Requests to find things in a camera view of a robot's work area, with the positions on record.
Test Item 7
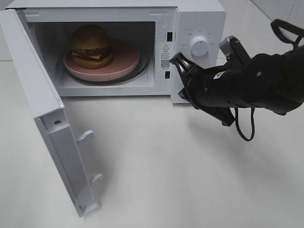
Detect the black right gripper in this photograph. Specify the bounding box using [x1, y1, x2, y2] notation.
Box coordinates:
[169, 52, 240, 126]

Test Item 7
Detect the upper white power knob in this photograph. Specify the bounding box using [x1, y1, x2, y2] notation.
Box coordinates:
[190, 35, 209, 57]

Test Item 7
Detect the pink round plate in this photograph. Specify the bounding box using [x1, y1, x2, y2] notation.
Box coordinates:
[64, 39, 140, 83]

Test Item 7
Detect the white microwave oven body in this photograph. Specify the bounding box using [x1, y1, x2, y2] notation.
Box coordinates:
[5, 0, 226, 103]

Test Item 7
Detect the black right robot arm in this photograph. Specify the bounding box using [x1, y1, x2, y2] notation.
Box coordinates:
[170, 47, 304, 126]

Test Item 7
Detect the toy hamburger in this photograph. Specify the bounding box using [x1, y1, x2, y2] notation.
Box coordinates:
[71, 24, 113, 69]

